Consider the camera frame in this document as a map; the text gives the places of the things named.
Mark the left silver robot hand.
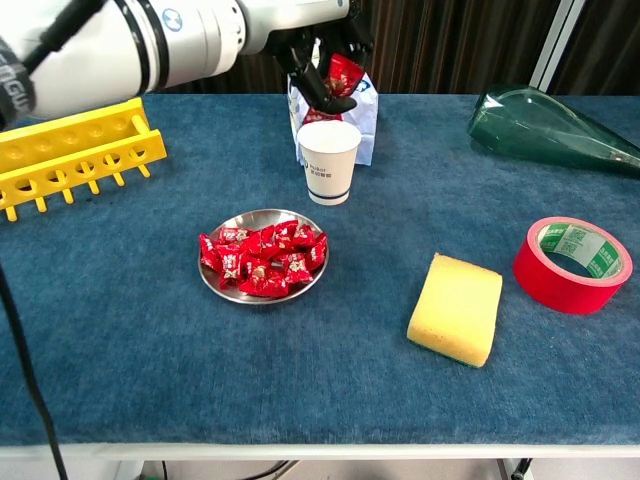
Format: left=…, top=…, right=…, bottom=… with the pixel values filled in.
left=269, top=0, right=374, bottom=116

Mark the white paper cup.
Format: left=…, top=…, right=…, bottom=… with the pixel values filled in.
left=296, top=121, right=362, bottom=207

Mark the round steel plate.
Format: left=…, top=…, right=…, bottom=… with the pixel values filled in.
left=197, top=208, right=331, bottom=306

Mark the white blue paper bag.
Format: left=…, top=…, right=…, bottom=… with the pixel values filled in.
left=286, top=69, right=380, bottom=168

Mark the yellow plastic tube rack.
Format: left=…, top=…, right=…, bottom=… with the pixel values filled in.
left=0, top=97, right=168, bottom=223

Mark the green spray bottle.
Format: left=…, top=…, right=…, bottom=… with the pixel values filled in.
left=467, top=83, right=640, bottom=180

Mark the yellow sponge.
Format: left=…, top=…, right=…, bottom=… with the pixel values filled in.
left=406, top=252, right=504, bottom=369

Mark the blue table cloth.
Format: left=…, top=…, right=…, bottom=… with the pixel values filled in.
left=0, top=93, right=640, bottom=446

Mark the red tape roll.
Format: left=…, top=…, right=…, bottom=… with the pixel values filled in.
left=512, top=216, right=634, bottom=316

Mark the white aluminium post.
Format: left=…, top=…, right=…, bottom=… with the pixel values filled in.
left=529, top=0, right=596, bottom=94

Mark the white table frame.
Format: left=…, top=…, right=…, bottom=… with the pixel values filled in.
left=0, top=442, right=640, bottom=480

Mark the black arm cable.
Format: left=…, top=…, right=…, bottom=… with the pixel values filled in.
left=0, top=259, right=69, bottom=480

